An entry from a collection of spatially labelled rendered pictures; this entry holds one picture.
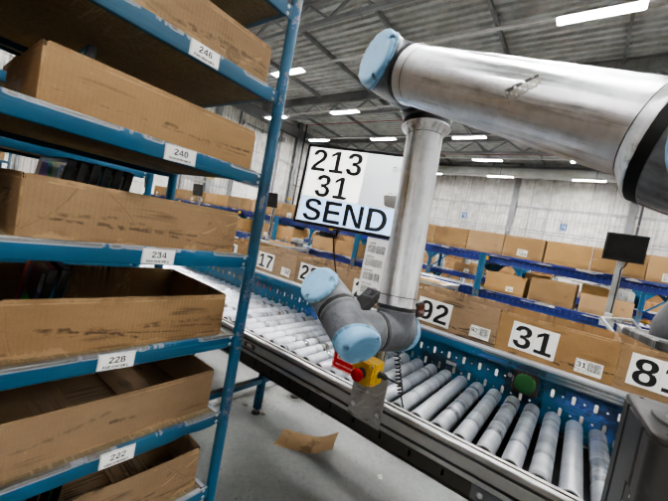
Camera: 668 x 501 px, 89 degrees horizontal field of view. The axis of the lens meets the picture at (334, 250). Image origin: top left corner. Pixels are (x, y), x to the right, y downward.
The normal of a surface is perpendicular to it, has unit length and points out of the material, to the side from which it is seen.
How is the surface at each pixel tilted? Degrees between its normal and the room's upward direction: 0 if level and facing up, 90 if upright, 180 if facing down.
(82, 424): 91
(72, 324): 91
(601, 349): 90
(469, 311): 90
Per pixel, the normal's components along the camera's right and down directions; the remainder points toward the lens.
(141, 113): 0.77, 0.20
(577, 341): -0.58, -0.07
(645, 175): -0.84, 0.51
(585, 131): -0.89, 0.29
